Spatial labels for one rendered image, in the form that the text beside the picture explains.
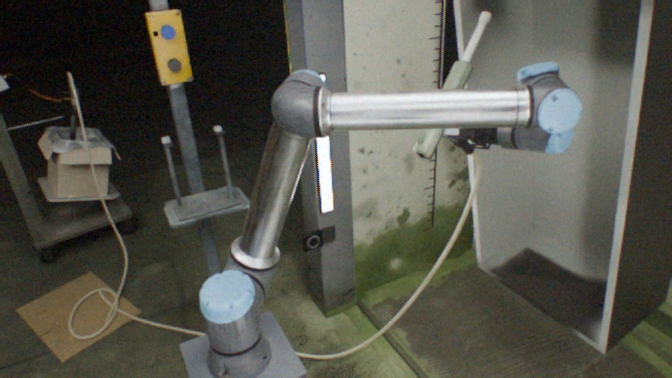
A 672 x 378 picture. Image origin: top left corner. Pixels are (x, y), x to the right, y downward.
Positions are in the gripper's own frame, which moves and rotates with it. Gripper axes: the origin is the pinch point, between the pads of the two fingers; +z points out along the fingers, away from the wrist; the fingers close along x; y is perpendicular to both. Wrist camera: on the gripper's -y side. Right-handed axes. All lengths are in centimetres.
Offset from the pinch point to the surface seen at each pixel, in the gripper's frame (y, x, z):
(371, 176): 48, -6, 72
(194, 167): -18, -38, 103
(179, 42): -52, 0, 88
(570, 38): 29, 49, -12
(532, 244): 98, -6, 12
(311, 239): 38, -44, 80
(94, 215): -4, -89, 258
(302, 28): -21, 25, 65
